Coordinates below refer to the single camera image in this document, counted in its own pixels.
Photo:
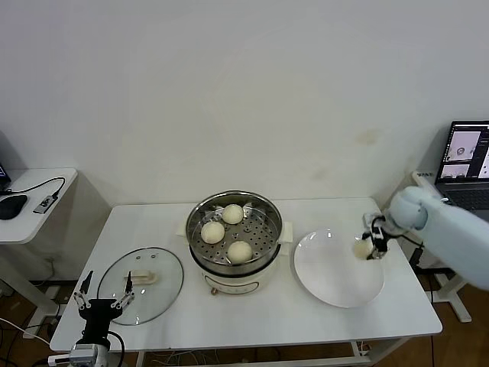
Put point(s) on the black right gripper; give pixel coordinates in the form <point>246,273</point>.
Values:
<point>380,225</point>

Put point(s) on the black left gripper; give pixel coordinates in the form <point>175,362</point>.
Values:
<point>97,317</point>

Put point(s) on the white steamed baozi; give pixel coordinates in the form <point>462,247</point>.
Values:
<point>361,250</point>
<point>212,232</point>
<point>240,251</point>
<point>232,214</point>

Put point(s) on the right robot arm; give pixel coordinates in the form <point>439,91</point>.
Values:
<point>451,229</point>

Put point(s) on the perforated steel steamer basket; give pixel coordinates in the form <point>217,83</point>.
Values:
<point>263,237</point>

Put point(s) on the white round plate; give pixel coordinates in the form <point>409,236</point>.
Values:
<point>324,267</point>

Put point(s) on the white side table with laptop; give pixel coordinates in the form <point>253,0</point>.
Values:
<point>424,181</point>

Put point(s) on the white side table with mouse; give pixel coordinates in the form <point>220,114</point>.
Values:
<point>23,229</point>

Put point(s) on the grey usb hub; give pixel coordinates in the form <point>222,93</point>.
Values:
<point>43,205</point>

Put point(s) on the grey open laptop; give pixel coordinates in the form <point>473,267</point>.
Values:
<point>466,191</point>

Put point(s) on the black computer mouse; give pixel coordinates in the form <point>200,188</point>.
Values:
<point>11,206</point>

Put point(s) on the cream electric cooker pot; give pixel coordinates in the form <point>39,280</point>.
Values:
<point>237,283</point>

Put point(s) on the dark laptop with pink screen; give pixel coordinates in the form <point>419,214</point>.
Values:
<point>3,174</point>

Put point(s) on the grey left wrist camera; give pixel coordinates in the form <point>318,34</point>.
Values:
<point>83,352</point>

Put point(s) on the white main table frame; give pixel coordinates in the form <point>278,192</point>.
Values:
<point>361,348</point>

